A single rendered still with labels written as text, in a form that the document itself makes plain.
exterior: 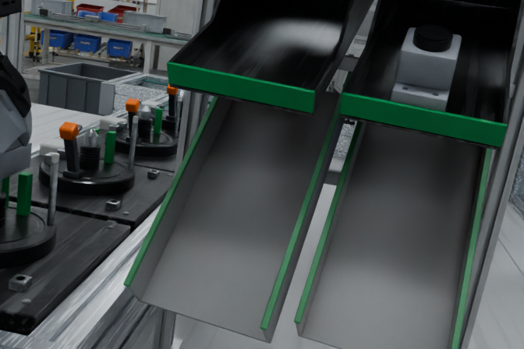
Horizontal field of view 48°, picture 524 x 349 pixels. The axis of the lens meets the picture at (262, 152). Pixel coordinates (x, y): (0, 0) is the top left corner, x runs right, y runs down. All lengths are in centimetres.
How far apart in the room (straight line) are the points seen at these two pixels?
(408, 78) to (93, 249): 41
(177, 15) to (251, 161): 740
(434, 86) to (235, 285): 25
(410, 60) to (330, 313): 24
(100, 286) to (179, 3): 740
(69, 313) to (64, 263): 9
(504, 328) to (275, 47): 59
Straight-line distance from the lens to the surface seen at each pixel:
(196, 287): 56
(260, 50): 57
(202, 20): 62
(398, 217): 60
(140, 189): 91
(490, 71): 60
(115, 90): 189
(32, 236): 69
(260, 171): 60
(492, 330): 97
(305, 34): 60
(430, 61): 48
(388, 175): 62
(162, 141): 113
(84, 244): 72
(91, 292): 64
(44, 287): 63
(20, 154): 69
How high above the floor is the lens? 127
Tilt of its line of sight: 14 degrees down
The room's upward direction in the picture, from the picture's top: 9 degrees clockwise
